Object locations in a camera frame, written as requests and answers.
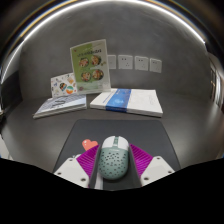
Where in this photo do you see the white book with blue band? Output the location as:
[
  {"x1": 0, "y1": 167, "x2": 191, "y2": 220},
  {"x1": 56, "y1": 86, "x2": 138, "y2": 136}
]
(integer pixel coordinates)
[{"x1": 89, "y1": 87, "x2": 164, "y2": 118}]

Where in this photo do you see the green food poster sheet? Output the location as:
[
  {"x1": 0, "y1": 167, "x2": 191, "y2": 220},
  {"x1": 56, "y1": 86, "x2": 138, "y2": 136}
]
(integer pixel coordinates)
[{"x1": 69, "y1": 38, "x2": 112, "y2": 95}]

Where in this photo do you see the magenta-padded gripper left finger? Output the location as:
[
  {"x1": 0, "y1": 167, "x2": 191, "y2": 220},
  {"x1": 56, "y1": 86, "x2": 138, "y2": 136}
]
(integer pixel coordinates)
[{"x1": 52, "y1": 144, "x2": 103, "y2": 190}]

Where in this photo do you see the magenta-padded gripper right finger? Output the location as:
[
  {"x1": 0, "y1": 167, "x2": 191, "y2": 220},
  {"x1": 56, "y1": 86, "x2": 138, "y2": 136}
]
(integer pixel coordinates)
[{"x1": 127, "y1": 143, "x2": 176, "y2": 187}]

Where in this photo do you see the grey patterned book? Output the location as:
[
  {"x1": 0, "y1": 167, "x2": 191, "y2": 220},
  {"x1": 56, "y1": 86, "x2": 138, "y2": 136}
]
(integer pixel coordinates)
[{"x1": 32, "y1": 93, "x2": 88, "y2": 120}]

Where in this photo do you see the black mouse pad, cat print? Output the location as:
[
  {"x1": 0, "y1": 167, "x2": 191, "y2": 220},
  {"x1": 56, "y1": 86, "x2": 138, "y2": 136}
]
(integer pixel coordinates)
[{"x1": 52, "y1": 118, "x2": 182, "y2": 174}]

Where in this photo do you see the white colourful sticker card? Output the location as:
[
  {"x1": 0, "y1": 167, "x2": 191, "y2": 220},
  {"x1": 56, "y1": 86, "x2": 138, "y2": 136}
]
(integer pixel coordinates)
[{"x1": 50, "y1": 72, "x2": 78, "y2": 99}]

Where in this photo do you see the row of white wall sockets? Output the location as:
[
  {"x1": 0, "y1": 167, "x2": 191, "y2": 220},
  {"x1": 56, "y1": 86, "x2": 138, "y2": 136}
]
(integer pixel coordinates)
[{"x1": 106, "y1": 54, "x2": 163, "y2": 74}]

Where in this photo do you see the green and white perforated mouse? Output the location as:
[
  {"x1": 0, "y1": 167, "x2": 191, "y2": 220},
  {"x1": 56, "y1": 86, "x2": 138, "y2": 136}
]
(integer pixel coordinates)
[{"x1": 97, "y1": 135, "x2": 130, "y2": 181}]

